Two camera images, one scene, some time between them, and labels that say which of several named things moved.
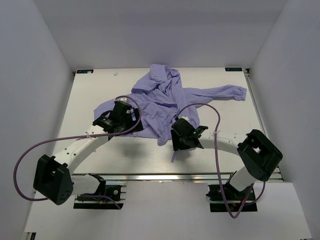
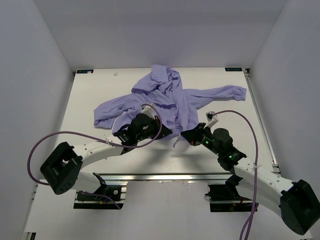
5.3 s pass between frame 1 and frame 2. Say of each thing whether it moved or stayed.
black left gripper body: moved
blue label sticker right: stayed
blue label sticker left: stayed
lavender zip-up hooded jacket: stayed
